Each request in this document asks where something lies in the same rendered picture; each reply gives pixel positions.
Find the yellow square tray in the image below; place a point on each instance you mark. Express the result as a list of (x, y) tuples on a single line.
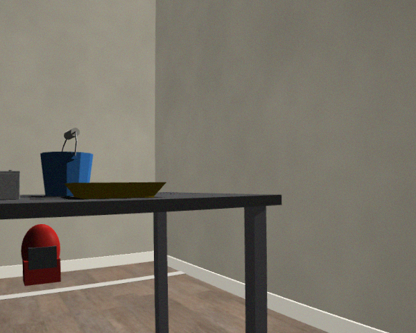
[(87, 190)]

